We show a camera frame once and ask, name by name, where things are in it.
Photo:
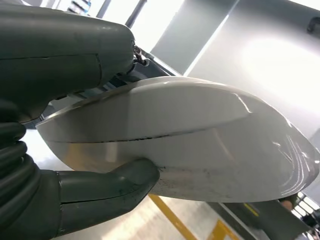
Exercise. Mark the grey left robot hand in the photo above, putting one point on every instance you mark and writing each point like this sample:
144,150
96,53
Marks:
62,56

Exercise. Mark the dark ceiling post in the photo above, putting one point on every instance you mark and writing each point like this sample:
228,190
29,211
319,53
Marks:
136,13

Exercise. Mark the dark metal frame bar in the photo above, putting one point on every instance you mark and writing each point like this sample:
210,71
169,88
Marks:
263,218

